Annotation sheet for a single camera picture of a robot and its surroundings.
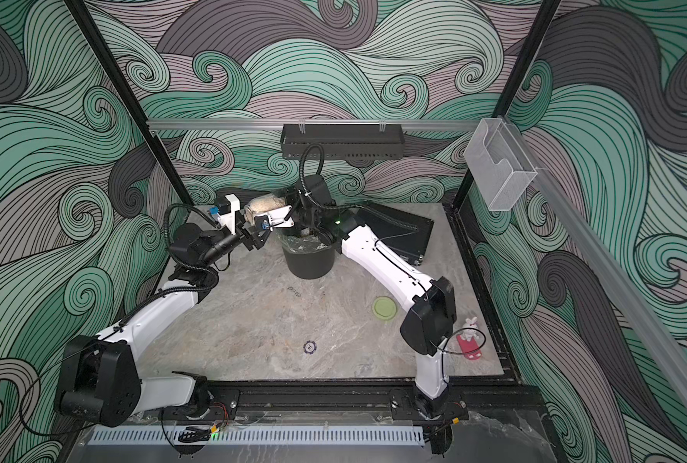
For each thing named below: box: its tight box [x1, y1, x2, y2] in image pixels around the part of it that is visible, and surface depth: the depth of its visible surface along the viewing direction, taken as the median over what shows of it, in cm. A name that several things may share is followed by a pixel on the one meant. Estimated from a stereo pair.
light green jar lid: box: [372, 295, 399, 321], surface depth 92 cm
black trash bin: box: [282, 243, 336, 280], surface depth 103 cm
